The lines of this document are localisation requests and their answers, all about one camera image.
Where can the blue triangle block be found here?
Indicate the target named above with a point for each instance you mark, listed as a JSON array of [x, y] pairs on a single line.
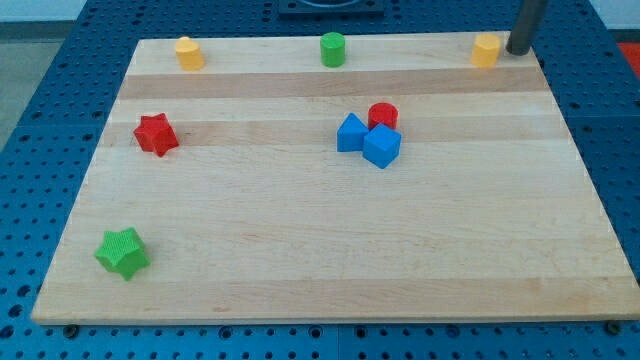
[[351, 133]]

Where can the green star block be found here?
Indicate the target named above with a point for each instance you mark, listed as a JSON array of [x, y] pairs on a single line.
[[122, 252]]

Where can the yellow heart block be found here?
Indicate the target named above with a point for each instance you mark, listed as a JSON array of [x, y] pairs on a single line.
[[189, 55]]

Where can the blue cube block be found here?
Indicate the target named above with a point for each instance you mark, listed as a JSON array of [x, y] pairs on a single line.
[[381, 145]]

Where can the red star block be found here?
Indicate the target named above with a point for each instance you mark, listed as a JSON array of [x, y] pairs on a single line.
[[155, 134]]

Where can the wooden board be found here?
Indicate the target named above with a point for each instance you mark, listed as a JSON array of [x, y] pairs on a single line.
[[487, 214]]

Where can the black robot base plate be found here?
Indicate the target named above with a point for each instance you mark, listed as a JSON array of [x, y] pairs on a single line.
[[291, 8]]

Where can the red cylinder block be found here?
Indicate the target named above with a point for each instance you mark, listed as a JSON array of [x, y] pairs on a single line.
[[383, 113]]

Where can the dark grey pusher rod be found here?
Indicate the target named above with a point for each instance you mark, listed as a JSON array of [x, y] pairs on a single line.
[[527, 23]]

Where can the yellow hexagon block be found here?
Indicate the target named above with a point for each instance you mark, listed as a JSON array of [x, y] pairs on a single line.
[[486, 50]]

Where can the green cylinder block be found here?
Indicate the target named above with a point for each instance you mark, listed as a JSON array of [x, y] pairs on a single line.
[[333, 49]]

